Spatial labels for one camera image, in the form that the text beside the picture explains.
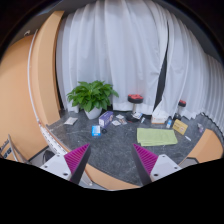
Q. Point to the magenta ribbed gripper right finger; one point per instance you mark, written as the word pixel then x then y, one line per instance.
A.
pixel 151 167

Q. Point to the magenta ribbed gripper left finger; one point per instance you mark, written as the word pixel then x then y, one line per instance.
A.
pixel 70 166

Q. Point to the green folded towel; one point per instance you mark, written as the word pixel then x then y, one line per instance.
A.
pixel 156 137

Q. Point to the small blue box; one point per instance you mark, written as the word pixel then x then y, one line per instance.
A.
pixel 96 130

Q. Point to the white plastic packet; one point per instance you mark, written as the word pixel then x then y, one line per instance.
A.
pixel 71 121

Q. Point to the white tissue box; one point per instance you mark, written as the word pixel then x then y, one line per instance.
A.
pixel 159 118

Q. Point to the small plastic bottle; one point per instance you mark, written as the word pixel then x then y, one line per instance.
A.
pixel 169 123

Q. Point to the small packets pile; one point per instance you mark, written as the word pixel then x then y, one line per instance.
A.
pixel 119 120

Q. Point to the yellow flat box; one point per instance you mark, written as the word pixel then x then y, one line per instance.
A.
pixel 180 126

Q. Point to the white plant pot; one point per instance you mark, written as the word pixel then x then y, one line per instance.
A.
pixel 94 113

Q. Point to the purple white box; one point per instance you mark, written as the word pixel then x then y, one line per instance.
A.
pixel 105 119

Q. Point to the red black stool left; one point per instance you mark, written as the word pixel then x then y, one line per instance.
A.
pixel 134 99

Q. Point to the green potted plant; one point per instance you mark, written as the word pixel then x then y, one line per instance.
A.
pixel 92 95

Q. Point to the orange wooden cabinet panel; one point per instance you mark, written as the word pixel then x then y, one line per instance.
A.
pixel 28 93

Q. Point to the white curtain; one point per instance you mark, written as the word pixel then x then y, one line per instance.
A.
pixel 140 48

